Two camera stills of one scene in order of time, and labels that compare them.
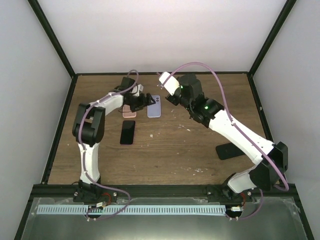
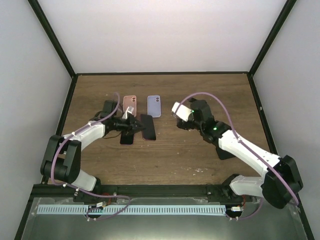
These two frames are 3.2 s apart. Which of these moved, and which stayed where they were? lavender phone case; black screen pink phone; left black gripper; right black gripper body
Moved: left black gripper; right black gripper body
Stayed: black screen pink phone; lavender phone case
